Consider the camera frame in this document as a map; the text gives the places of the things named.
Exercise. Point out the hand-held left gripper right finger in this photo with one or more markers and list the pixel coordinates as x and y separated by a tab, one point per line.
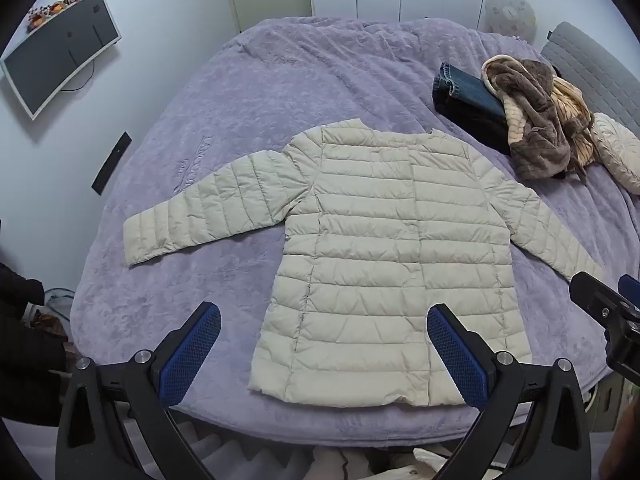
457	355

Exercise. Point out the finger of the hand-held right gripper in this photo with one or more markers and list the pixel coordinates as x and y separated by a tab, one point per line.
595	297
631	290

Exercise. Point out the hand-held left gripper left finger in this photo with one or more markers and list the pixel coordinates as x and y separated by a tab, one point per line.
192	355

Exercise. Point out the cream puffer jacket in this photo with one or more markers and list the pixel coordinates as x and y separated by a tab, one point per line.
370	260

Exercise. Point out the dark cloth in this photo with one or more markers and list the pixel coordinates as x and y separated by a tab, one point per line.
25	360

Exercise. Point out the brown and cream plush robe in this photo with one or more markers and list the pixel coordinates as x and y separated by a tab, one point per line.
535	125

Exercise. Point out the folded black garment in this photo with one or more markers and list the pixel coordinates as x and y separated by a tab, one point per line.
475	127

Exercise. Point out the grey quilted headboard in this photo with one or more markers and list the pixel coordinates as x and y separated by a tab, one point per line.
595	62

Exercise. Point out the folded blue jeans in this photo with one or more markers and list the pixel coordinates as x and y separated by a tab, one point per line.
467	87

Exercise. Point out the purple embossed blanket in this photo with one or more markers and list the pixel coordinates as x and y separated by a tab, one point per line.
280	85

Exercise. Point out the black wall bar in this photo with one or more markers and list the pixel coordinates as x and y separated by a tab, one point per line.
111	162

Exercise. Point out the curved wall monitor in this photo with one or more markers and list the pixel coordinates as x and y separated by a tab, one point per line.
60	52

